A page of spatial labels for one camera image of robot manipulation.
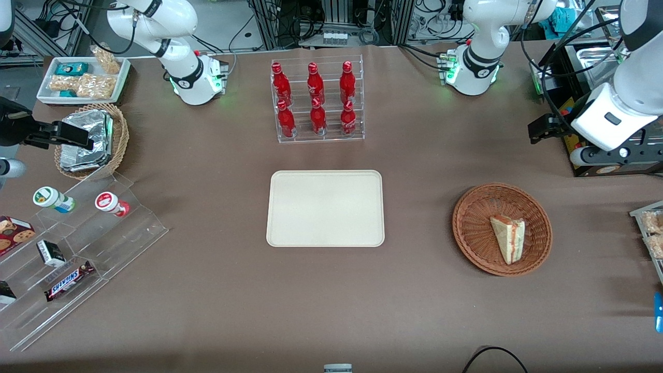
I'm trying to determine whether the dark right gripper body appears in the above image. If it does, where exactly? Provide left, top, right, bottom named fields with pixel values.
left=0, top=97, right=35, bottom=147

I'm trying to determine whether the triangular sandwich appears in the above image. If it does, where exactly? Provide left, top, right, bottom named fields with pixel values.
left=490, top=215, right=526, bottom=265

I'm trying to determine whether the white rectangular snack tray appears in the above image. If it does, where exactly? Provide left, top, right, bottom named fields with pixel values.
left=36, top=56, right=131, bottom=106

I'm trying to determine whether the light tan wicker basket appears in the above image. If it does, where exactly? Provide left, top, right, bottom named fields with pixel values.
left=54, top=103, right=129, bottom=181

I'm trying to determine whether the grey tray with snacks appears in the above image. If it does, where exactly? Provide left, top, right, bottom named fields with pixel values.
left=629, top=201, right=663, bottom=285

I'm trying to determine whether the round brown wicker basket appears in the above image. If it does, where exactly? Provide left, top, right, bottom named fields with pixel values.
left=452, top=182, right=553, bottom=277

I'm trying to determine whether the beige rectangular tray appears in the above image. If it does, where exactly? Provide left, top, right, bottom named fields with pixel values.
left=266, top=170, right=385, bottom=248

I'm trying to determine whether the foil wrapped package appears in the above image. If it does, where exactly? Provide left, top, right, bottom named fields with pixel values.
left=59, top=144, right=112, bottom=173
left=61, top=109, right=113, bottom=156

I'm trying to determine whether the clear bag of nuts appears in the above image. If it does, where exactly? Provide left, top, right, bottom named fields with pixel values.
left=91, top=45, right=122, bottom=75
left=76, top=73, right=118, bottom=99
left=49, top=75, right=79, bottom=93

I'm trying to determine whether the green lid yogurt bottle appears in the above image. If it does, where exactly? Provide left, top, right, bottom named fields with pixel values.
left=33, top=186, right=76, bottom=213

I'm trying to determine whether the teal snack box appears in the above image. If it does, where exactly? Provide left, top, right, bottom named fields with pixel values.
left=55, top=62, right=89, bottom=77

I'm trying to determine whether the shiny metal pan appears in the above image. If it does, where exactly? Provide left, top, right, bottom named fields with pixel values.
left=565, top=45, right=630, bottom=79

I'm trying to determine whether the red lid yogurt bottle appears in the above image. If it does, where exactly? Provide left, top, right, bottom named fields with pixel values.
left=95, top=192, right=131, bottom=218

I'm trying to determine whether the red cookie box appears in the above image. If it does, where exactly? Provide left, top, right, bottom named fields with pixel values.
left=0, top=216, right=36, bottom=256

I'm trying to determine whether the teal cloth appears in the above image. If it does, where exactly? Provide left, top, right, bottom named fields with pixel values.
left=548, top=7, right=573, bottom=33

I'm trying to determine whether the small black white carton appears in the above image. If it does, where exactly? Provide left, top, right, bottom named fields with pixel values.
left=36, top=240, right=66, bottom=268

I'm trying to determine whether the clear acrylic stepped shelf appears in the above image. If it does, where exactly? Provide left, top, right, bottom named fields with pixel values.
left=0, top=172, right=169, bottom=353

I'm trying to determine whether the snickers chocolate bar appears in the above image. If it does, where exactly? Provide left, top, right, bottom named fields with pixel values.
left=45, top=261, right=95, bottom=302

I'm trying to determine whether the red cola bottle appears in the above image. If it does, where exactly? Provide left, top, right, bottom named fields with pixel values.
left=307, top=62, right=325, bottom=103
left=340, top=61, right=357, bottom=104
left=277, top=100, right=297, bottom=138
left=310, top=97, right=327, bottom=136
left=271, top=62, right=292, bottom=105
left=340, top=100, right=357, bottom=137

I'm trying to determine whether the clear acrylic bottle rack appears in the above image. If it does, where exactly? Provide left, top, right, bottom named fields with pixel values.
left=270, top=54, right=365, bottom=144

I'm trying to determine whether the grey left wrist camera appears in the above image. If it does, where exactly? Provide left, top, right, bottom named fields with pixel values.
left=569, top=140, right=648, bottom=167

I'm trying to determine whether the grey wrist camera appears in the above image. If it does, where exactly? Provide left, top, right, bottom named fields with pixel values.
left=0, top=157, right=27, bottom=180
left=569, top=140, right=648, bottom=167

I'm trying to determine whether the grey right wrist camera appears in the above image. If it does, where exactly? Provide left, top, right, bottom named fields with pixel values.
left=0, top=157, right=27, bottom=180

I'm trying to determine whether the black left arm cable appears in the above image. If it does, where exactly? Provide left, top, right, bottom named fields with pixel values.
left=520, top=0, right=630, bottom=127

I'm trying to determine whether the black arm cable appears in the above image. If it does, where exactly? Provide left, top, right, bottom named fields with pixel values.
left=520, top=0, right=630, bottom=127
left=52, top=0, right=138, bottom=55

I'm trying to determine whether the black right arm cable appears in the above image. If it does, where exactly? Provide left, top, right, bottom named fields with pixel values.
left=52, top=0, right=138, bottom=55

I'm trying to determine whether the black cable loop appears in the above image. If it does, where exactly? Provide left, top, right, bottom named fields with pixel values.
left=463, top=346, right=529, bottom=373

